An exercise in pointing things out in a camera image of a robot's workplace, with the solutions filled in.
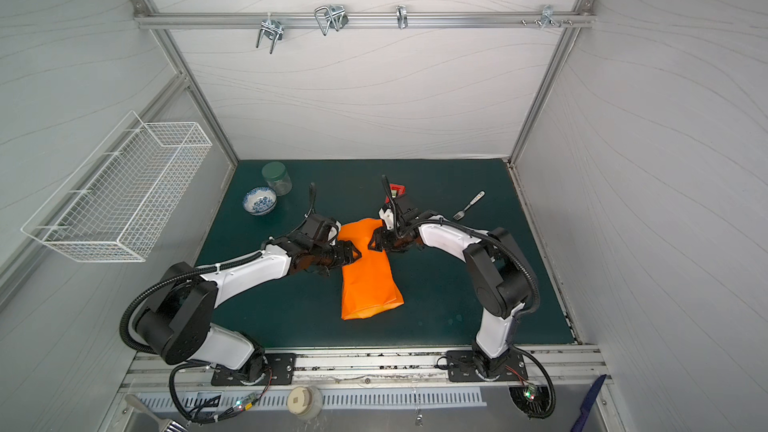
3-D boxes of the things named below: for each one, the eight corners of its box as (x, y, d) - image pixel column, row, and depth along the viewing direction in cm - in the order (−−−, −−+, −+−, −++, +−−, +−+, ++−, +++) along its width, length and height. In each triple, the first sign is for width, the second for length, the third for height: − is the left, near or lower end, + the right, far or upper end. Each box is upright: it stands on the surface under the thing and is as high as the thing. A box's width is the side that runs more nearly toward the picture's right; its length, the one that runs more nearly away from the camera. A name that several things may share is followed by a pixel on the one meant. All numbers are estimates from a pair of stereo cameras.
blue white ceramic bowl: (244, 216, 105) (238, 209, 101) (252, 194, 111) (248, 186, 108) (273, 217, 105) (269, 209, 101) (280, 194, 111) (277, 186, 108)
